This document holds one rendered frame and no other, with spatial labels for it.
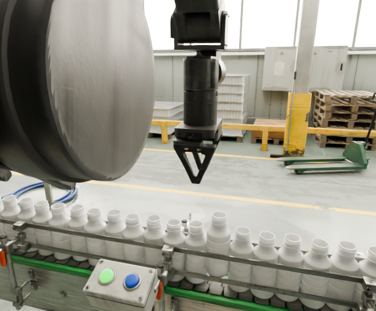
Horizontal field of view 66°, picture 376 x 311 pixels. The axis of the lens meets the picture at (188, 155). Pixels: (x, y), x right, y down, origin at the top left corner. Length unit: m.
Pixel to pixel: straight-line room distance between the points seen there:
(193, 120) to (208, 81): 0.06
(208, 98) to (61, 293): 0.75
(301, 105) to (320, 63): 2.41
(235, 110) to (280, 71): 1.80
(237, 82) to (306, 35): 1.53
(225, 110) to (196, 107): 5.57
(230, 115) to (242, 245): 5.38
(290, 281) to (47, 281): 0.69
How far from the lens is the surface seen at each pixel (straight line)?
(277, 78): 7.32
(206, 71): 0.46
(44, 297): 1.07
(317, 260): 0.75
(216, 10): 0.44
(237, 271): 0.77
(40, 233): 0.97
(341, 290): 0.80
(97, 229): 0.85
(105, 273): 0.70
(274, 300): 0.82
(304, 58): 5.25
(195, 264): 0.79
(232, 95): 5.98
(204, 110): 0.46
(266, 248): 0.73
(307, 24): 5.28
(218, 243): 0.73
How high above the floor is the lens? 1.55
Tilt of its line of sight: 18 degrees down
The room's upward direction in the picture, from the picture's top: straight up
